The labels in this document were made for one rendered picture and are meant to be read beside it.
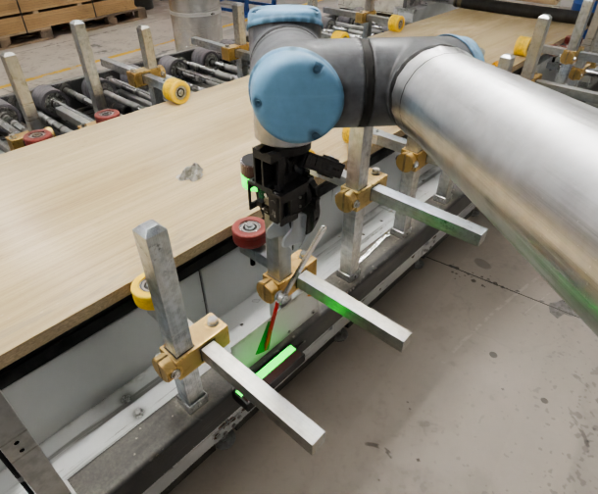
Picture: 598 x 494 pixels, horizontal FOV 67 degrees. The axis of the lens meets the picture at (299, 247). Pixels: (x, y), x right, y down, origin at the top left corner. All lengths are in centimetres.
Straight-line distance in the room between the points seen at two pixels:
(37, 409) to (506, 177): 94
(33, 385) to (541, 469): 151
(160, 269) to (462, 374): 147
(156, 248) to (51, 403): 49
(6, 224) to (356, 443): 124
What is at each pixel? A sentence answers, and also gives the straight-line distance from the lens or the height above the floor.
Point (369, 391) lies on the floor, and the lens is 181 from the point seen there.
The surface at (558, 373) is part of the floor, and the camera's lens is 210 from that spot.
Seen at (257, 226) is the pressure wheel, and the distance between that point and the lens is 100.
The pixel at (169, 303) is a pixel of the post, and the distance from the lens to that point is 73.
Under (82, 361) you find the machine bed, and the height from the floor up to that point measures 75.
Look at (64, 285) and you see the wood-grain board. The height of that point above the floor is 90.
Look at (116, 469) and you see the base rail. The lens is 93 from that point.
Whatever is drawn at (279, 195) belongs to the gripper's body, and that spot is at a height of 115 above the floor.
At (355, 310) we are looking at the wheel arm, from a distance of 87.
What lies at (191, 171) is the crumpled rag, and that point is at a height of 91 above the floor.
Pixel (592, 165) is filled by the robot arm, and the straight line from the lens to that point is 24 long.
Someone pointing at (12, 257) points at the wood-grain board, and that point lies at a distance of 109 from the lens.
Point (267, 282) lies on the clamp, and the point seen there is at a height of 87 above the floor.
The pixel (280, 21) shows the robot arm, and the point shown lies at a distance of 57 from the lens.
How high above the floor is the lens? 149
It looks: 38 degrees down
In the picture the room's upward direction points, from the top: straight up
